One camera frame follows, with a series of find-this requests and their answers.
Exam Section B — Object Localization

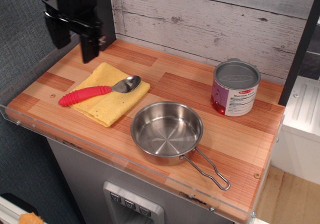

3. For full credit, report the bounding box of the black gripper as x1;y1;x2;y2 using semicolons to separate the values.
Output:
41;0;106;64

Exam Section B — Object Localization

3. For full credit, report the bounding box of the red handled metal spoon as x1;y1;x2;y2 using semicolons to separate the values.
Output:
58;75;141;107

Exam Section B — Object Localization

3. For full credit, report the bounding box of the yellow folded cloth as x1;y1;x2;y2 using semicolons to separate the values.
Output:
70;62;150;128

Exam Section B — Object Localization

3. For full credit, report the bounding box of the small steel saucepan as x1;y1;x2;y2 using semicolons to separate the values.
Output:
130;101;231;191

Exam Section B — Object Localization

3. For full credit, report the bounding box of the grey toy fridge cabinet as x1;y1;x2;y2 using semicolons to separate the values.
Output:
48;139;231;224

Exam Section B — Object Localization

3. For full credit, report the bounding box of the toy cherry can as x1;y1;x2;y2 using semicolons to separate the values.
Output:
211;58;261;117

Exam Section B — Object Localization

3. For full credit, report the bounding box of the silver ice dispenser panel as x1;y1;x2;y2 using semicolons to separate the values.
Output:
103;181;166;224

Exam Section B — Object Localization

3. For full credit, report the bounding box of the orange object at corner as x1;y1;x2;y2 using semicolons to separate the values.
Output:
18;212;45;224

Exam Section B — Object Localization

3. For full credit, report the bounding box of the white toy sink unit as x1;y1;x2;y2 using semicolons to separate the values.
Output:
271;76;320;184

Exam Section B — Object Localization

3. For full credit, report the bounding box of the dark grey upright post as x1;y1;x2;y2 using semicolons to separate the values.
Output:
96;0;116;51

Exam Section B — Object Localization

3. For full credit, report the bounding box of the clear acrylic guard rail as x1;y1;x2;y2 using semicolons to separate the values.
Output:
4;40;285;224

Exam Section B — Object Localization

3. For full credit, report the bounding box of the dark right frame post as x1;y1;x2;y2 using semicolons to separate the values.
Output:
278;0;320;106

